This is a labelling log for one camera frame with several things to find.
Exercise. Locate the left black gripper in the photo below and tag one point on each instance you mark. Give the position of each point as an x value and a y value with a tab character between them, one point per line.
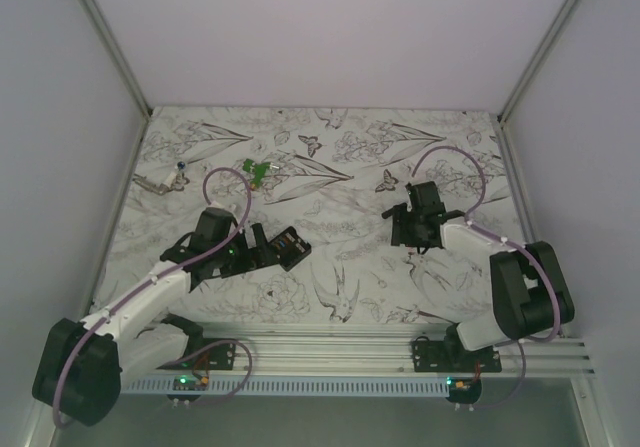
246	264

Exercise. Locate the right aluminium frame post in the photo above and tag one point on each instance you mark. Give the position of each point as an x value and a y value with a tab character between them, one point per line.
541	53

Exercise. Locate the left aluminium frame post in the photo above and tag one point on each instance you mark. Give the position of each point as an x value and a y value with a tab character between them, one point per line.
108	39

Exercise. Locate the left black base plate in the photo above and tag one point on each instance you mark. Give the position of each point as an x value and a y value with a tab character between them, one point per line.
210	355

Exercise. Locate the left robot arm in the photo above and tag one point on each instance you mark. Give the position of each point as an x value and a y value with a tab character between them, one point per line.
85	364

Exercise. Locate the floral patterned table mat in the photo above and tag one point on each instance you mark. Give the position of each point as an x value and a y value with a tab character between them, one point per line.
340	169

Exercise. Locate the green connector part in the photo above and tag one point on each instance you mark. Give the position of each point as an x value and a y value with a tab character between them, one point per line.
258	171

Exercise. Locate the right small circuit board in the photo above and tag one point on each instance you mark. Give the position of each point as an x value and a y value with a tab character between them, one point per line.
462	384

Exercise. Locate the small circuit board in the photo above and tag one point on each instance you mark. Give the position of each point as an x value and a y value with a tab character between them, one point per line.
462	384
190	383

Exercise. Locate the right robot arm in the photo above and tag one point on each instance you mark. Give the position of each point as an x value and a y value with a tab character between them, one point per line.
530	298

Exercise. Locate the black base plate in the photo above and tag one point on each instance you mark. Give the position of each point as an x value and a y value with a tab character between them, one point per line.
448	356
210	355

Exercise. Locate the grey slotted cable duct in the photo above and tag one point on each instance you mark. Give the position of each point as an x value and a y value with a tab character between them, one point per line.
298	386

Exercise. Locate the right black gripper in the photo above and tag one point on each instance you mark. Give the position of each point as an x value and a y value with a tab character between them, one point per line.
399	234

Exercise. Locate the metal bracket with blue knob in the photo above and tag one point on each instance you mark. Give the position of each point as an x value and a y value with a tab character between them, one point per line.
174	181

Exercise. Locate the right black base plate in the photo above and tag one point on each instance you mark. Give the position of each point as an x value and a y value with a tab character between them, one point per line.
448	356

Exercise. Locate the left small circuit board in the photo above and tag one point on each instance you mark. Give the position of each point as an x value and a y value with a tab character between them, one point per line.
190	383

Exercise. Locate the aluminium frame post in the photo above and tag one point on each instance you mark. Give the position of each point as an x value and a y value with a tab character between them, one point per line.
541	53
108	39

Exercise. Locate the black fuse box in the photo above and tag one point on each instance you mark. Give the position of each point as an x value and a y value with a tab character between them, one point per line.
289	248

